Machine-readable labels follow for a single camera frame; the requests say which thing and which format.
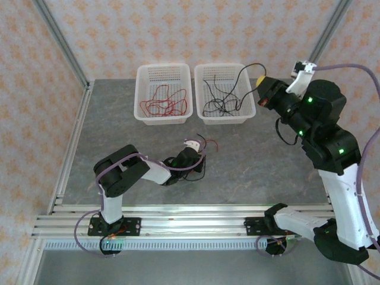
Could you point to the aluminium frame post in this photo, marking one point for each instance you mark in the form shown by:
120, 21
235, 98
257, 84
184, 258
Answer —
326, 32
62, 41

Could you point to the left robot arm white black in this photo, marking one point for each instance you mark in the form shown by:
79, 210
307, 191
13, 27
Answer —
110, 207

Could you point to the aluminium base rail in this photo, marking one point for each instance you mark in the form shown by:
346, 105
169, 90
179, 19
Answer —
193, 221

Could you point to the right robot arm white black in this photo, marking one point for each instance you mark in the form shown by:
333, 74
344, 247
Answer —
341, 193

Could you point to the white perforated plastic basket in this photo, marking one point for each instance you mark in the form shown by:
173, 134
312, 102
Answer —
225, 120
161, 120

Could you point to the aluminium table side rail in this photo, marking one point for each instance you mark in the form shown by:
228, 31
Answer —
74, 139

